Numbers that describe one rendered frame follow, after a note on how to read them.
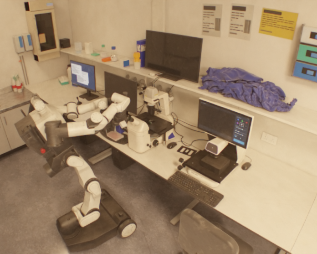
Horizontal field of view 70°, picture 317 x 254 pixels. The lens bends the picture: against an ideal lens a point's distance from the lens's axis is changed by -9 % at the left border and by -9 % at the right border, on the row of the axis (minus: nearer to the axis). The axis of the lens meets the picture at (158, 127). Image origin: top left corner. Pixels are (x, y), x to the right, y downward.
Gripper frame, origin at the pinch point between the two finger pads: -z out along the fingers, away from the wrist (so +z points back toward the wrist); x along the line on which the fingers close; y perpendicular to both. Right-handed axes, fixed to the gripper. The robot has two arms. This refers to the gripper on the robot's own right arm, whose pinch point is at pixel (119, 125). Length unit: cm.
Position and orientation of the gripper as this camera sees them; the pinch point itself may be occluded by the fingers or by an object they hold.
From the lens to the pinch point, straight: 188.7
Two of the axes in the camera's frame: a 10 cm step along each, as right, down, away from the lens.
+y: -7.1, -5.2, 4.7
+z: 1.5, -7.7, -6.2
